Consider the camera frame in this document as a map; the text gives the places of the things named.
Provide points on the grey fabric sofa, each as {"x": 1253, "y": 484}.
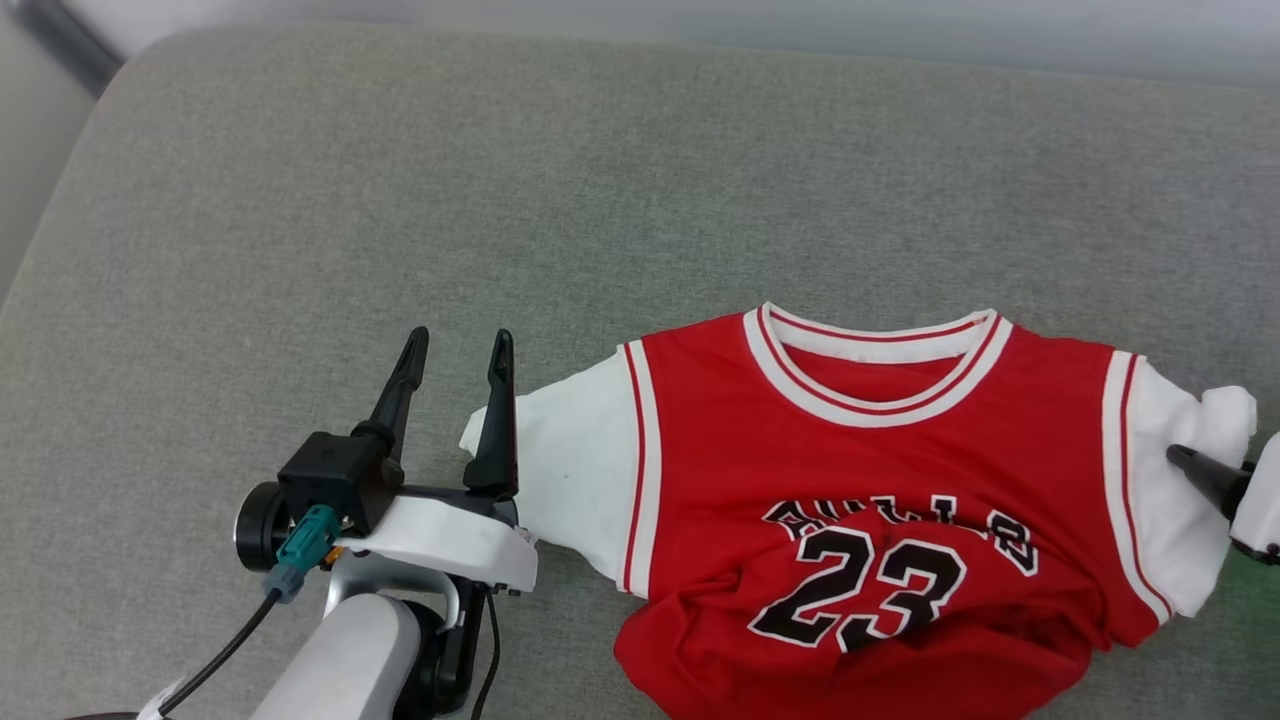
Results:
{"x": 640, "y": 180}

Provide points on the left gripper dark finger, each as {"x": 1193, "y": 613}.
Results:
{"x": 497, "y": 430}
{"x": 400, "y": 395}

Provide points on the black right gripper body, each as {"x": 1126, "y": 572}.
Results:
{"x": 1258, "y": 552}

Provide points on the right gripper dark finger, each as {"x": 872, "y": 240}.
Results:
{"x": 1210, "y": 480}

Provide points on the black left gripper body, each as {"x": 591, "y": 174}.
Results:
{"x": 262, "y": 525}

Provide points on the red basketball jersey number 23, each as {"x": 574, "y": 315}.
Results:
{"x": 880, "y": 460}

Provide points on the white left camera mount bracket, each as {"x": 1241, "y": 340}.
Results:
{"x": 450, "y": 540}

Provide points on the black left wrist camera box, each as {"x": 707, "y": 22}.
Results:
{"x": 335, "y": 480}

